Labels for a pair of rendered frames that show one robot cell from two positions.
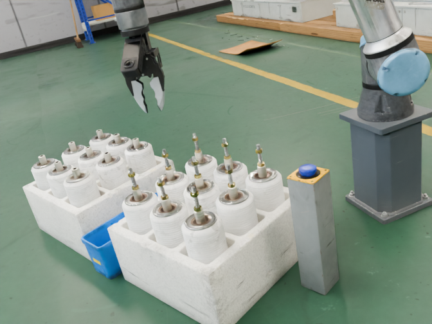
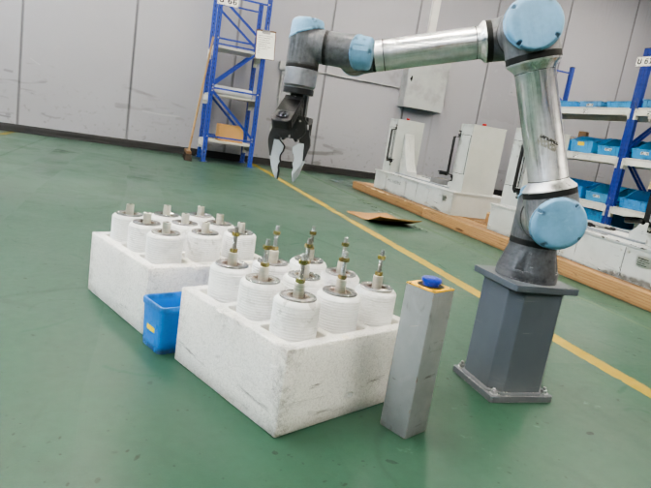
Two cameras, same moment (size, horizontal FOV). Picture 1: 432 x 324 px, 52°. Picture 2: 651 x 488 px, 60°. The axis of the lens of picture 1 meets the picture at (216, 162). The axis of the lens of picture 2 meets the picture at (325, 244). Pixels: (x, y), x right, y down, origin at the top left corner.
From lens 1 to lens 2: 0.30 m
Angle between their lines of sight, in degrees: 13
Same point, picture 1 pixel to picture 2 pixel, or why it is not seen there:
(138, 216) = (225, 281)
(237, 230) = (331, 328)
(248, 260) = (333, 362)
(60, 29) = (171, 134)
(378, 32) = (543, 173)
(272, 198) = (379, 314)
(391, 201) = (506, 378)
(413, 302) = (503, 473)
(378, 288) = (467, 450)
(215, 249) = (302, 330)
